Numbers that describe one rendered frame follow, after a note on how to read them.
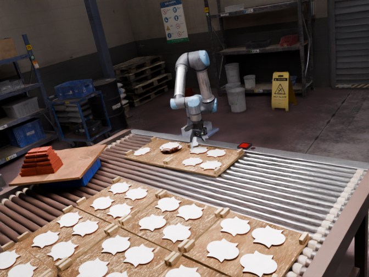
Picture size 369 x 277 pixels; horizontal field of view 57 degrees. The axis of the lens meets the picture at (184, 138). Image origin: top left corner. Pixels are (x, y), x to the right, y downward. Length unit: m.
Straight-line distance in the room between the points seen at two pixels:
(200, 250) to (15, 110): 5.14
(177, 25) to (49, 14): 2.65
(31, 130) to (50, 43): 1.92
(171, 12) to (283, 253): 7.05
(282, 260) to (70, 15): 7.01
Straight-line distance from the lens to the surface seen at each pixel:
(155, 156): 2.46
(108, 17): 8.49
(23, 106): 6.37
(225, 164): 2.16
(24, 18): 7.27
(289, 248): 1.50
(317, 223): 1.66
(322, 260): 1.43
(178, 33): 8.04
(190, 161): 2.25
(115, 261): 1.61
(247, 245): 1.52
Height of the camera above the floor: 1.91
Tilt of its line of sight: 21 degrees down
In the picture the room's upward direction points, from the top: 11 degrees counter-clockwise
